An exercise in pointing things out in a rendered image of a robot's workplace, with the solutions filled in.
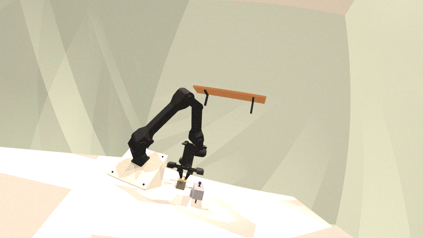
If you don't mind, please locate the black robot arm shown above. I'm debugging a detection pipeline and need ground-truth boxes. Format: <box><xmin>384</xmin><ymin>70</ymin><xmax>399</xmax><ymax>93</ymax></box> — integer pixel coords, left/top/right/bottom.
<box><xmin>128</xmin><ymin>88</ymin><xmax>207</xmax><ymax>167</ymax></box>

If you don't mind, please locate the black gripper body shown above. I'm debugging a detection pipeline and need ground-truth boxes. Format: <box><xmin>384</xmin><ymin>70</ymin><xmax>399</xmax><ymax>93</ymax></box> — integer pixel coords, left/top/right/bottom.
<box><xmin>167</xmin><ymin>154</ymin><xmax>204</xmax><ymax>175</ymax></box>

